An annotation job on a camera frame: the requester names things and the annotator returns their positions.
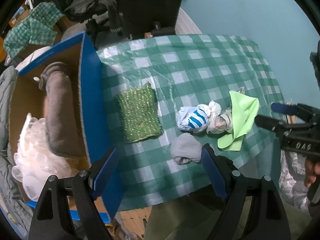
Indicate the green checkered tablecloth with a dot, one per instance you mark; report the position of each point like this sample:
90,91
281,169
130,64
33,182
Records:
200,62

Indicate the white crumpled plastic bag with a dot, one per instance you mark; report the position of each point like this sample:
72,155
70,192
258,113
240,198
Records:
292,180

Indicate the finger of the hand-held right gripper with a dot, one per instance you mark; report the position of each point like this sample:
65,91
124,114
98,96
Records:
282,108
267,122

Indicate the white patterned cloth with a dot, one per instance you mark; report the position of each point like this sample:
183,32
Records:
217,125

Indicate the person's right hand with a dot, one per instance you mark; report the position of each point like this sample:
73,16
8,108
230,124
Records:
312,172

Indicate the clear plastic bag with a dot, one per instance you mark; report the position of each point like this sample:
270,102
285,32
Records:
140,75

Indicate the light green cloth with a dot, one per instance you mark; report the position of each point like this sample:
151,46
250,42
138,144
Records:
242,112

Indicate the dark grey jacket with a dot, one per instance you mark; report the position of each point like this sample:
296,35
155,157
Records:
87,7

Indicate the green checkered cloth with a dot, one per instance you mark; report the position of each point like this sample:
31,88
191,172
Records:
32,27

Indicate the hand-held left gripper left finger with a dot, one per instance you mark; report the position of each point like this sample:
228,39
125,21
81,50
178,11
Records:
105,170

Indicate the blue-edged cardboard box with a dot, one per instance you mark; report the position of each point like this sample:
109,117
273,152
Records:
92,80

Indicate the grey sock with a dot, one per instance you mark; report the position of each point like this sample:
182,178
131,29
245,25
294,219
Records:
186,147

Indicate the white mesh bath pouf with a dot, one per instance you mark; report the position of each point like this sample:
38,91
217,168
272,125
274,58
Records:
37,155

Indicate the blue striped white sock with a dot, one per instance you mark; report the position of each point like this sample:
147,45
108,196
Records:
195,120

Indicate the person's olive green clothing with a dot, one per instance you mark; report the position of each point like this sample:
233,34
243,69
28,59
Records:
187,220

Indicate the white tray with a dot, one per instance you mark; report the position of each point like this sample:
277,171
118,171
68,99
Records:
35,56

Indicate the green sparkly cloth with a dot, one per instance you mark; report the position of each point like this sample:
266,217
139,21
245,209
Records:
137,112

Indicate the grey plush slipper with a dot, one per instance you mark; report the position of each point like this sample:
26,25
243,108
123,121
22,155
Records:
60,105

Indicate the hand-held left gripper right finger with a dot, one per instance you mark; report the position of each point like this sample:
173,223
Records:
212,170

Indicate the grey quilt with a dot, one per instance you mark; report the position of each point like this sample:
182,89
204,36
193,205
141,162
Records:
6,130

